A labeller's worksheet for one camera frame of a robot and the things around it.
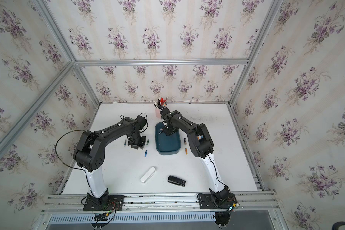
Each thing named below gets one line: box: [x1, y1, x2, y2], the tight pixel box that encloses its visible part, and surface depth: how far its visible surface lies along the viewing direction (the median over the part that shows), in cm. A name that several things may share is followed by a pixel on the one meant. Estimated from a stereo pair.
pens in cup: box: [154, 96, 169, 114], surface depth 109 cm
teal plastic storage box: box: [154, 121, 182, 156], surface depth 96 cm
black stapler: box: [167, 175, 186, 188], surface depth 80 cm
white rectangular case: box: [139, 166, 157, 184], surface depth 82 cm
